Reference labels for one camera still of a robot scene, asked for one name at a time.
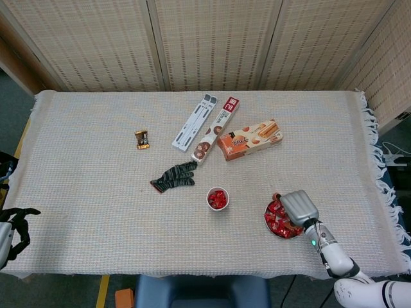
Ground metal bowl of red candies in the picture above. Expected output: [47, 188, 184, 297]
[263, 200, 305, 240]

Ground black grey knit glove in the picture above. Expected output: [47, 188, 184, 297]
[149, 162, 198, 194]

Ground beige woven tablecloth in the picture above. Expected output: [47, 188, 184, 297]
[1, 89, 411, 280]

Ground person in dark clothes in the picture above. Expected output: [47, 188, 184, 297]
[0, 152, 16, 192]

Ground long white cookie box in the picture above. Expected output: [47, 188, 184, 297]
[191, 96, 241, 167]

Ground blue padded seat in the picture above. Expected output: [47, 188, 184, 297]
[134, 275, 271, 308]

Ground black floor cable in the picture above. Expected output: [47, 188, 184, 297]
[281, 275, 298, 308]

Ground white plastic bracket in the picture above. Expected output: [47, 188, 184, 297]
[381, 141, 411, 167]

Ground white paper cup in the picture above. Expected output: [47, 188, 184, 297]
[206, 187, 231, 212]

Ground orange block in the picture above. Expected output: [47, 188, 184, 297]
[115, 288, 135, 308]

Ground orange wafer roll box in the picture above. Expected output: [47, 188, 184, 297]
[216, 118, 284, 162]

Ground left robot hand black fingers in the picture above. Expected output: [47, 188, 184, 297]
[0, 207, 42, 270]

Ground white grey folding stand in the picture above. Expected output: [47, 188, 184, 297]
[171, 93, 218, 153]

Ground brown gold snack packet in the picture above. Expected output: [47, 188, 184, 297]
[134, 130, 152, 151]

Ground bamboo folding screen panel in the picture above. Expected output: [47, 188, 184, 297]
[258, 0, 399, 92]
[335, 0, 411, 135]
[0, 0, 168, 94]
[0, 12, 67, 97]
[146, 0, 285, 92]

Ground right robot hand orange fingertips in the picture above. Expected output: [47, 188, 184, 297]
[272, 189, 320, 228]

